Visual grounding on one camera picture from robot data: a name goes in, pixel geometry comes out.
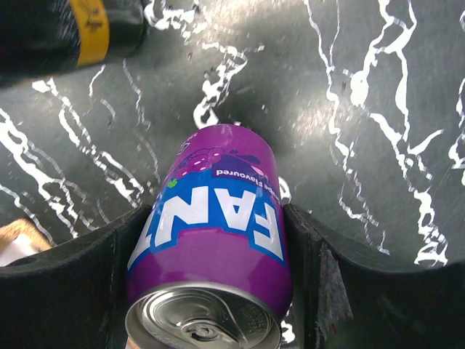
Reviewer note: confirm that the watermelon print canvas bag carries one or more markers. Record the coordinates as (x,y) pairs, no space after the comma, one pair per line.
(21,238)

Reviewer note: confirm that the purple Fanta grape can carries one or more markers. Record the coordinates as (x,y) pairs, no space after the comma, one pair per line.
(210,268)

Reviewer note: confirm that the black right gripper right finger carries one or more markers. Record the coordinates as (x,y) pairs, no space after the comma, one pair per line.
(349,295)

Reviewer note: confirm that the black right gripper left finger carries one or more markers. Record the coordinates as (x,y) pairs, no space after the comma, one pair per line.
(73,295)

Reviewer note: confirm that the black yellow soda can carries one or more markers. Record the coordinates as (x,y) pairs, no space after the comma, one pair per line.
(41,38)

